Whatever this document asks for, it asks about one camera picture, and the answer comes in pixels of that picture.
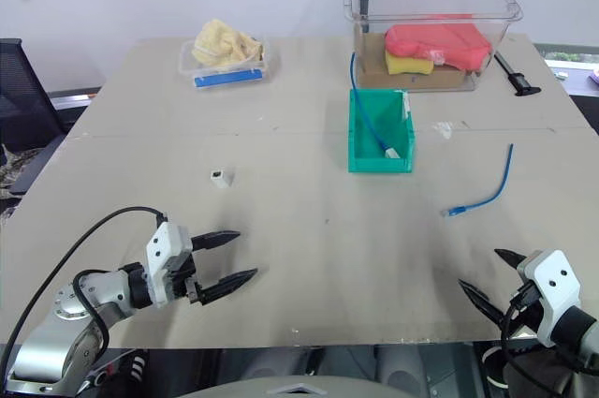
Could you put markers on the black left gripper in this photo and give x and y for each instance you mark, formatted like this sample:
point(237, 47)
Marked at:
point(185, 278)

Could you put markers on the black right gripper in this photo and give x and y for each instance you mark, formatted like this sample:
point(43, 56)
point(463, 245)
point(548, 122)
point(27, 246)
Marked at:
point(521, 311)

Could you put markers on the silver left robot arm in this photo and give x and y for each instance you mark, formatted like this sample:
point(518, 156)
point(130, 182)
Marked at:
point(70, 323)

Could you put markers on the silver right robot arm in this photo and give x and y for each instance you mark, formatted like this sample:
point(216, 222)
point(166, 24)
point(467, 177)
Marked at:
point(580, 332)

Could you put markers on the small white connector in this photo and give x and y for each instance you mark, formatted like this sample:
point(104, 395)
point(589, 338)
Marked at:
point(221, 178)

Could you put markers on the grey robot body base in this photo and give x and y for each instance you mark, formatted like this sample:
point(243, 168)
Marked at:
point(299, 384)

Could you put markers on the crumpled clear tape scrap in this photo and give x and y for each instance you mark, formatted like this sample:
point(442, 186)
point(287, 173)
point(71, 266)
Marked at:
point(443, 128)

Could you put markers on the blue container lid clip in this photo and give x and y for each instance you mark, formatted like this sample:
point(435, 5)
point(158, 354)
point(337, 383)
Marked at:
point(229, 77)

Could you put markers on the green plastic bin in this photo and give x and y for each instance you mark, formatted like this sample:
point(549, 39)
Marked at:
point(380, 131)

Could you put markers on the small clear plastic container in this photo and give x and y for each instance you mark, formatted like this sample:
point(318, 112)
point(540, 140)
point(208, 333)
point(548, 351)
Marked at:
point(224, 65)

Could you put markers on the black caliper tool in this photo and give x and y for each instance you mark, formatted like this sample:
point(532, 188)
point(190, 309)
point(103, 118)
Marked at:
point(515, 76)

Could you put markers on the yellow crumpled cloth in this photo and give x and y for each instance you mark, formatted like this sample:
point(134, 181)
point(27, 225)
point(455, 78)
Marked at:
point(227, 44)

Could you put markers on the yellow sponge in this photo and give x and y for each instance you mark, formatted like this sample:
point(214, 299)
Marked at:
point(408, 65)

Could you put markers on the red cloth bundle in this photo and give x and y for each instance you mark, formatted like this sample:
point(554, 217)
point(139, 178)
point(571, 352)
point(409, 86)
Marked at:
point(437, 44)

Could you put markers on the black office chair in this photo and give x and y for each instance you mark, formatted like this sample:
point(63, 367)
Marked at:
point(23, 103)

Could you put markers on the large clear plastic tub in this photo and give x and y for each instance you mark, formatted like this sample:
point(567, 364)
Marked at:
point(430, 28)

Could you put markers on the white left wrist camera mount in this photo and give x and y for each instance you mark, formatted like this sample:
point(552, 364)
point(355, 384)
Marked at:
point(165, 248)

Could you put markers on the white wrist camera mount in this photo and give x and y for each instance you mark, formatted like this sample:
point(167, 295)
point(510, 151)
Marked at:
point(554, 292)
point(165, 248)

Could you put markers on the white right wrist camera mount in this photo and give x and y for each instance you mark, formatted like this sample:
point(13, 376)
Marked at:
point(554, 292)

